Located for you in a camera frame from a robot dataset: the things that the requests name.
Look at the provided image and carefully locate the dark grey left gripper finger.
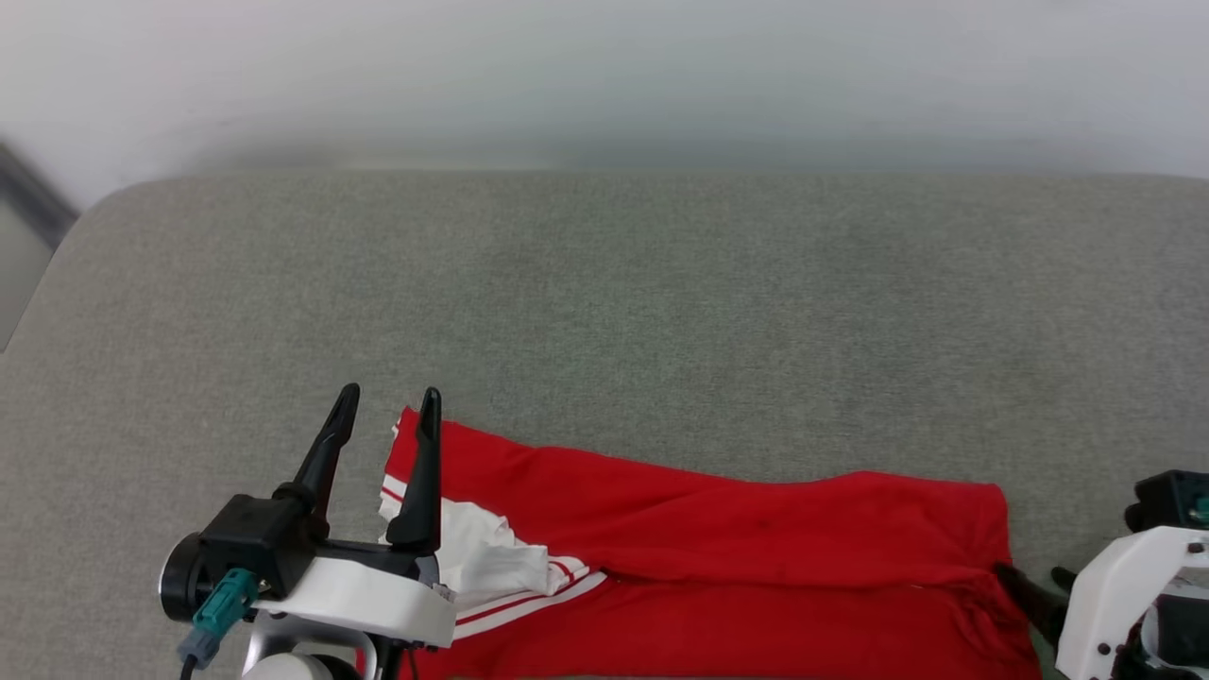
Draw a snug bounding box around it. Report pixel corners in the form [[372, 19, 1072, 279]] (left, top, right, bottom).
[[385, 386, 444, 555], [272, 382, 362, 541]]

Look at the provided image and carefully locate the red white basketball jersey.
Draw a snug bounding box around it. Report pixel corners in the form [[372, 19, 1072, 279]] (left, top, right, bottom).
[[377, 406, 1046, 680]]

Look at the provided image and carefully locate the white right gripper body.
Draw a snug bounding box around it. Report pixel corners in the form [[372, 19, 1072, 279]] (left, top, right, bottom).
[[1055, 525, 1209, 680]]

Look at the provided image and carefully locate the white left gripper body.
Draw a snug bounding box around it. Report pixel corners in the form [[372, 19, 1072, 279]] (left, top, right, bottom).
[[158, 533, 457, 649]]

